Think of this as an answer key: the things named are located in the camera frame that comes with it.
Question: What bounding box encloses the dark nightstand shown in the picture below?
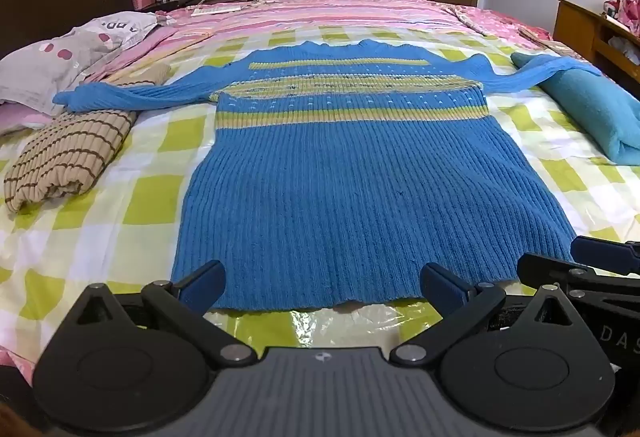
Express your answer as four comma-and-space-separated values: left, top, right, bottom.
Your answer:
135, 0, 203, 14

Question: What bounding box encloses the white plastic bag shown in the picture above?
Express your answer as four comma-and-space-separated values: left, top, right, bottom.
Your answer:
607, 34, 640, 64

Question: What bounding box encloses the pink floral cloth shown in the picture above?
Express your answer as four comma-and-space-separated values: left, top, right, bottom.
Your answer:
602, 0, 640, 38

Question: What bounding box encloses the beige striped folded garment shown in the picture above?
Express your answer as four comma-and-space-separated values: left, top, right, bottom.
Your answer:
4, 62, 173, 216

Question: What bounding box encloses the blue striped knit sweater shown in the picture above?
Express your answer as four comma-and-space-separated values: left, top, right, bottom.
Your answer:
52, 38, 603, 310

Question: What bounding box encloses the grey pillow with pink dots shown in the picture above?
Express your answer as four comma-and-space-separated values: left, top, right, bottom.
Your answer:
0, 12, 161, 118

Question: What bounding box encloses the wooden bedside shelf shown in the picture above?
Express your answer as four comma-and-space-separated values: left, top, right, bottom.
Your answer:
555, 0, 640, 78

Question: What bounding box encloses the teal folded fleece garment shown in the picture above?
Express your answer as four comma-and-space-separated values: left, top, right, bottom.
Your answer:
510, 51, 640, 166

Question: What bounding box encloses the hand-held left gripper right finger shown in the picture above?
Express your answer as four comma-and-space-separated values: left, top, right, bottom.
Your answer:
389, 262, 586, 366

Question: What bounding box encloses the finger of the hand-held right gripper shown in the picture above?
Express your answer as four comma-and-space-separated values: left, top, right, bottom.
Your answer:
571, 236, 640, 275
517, 253, 640, 291

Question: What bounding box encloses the white flat remote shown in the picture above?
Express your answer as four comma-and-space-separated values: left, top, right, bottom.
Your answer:
191, 4, 246, 16

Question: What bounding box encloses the pink striped bed sheet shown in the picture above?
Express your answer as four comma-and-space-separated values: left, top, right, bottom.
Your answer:
85, 0, 551, 62

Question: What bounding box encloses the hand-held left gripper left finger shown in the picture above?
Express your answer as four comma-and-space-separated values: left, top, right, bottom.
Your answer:
65, 260, 258, 366

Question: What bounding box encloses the pink floral quilt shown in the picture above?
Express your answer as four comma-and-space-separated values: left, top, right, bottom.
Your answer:
440, 3, 553, 42

